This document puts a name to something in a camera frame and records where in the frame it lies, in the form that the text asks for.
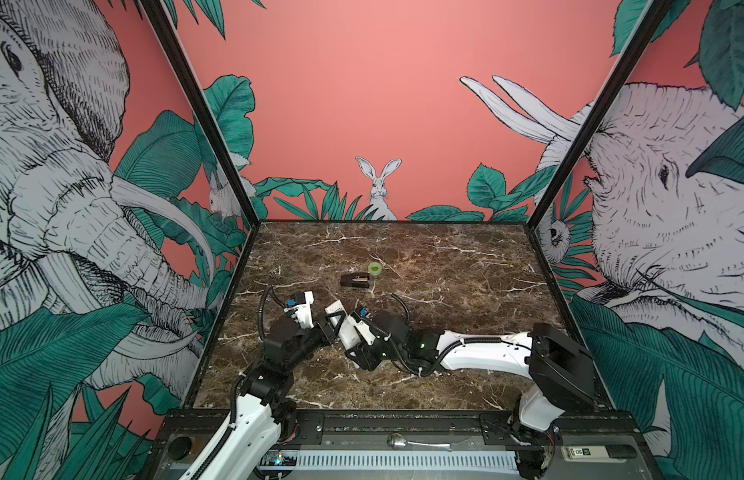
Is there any white remote control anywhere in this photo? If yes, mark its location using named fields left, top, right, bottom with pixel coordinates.
left=325, top=300, right=362, bottom=352

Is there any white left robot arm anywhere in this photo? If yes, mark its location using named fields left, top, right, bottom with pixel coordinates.
left=182, top=316, right=337, bottom=479

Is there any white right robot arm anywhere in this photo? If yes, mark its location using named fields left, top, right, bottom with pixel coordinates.
left=335, top=308, right=597, bottom=432

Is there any black stapler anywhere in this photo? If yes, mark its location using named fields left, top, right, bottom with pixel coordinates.
left=340, top=272, right=371, bottom=289

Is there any green tape roll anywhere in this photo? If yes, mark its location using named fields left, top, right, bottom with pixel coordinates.
left=368, top=262, right=383, bottom=277

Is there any metal spoon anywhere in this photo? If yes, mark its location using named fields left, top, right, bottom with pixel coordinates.
left=387, top=432, right=453, bottom=451

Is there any black round knob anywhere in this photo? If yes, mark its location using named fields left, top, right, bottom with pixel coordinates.
left=167, top=436, right=193, bottom=461

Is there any white label box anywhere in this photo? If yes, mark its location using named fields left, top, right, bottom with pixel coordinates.
left=561, top=444, right=638, bottom=463

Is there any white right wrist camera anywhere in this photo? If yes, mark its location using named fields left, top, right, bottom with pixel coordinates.
left=351, top=309, right=377, bottom=345

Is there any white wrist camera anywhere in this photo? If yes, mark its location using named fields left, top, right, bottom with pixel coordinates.
left=284, top=291, right=314, bottom=330
left=351, top=309, right=377, bottom=345

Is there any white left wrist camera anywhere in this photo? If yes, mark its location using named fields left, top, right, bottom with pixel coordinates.
left=284, top=291, right=314, bottom=330

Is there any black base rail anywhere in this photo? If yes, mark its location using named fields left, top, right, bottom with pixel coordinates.
left=156, top=409, right=638, bottom=448

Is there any white perforated cable tray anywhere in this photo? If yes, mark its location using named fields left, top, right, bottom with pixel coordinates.
left=257, top=449, right=521, bottom=473

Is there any black enclosure corner post left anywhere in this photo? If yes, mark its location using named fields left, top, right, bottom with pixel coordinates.
left=139, top=0, right=260, bottom=228

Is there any black enclosure corner post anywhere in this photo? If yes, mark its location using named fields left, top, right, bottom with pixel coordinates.
left=527, top=0, right=675, bottom=229
left=139, top=0, right=260, bottom=228

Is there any black enclosure corner post right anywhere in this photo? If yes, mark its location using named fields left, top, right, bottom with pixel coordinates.
left=527, top=0, right=675, bottom=229

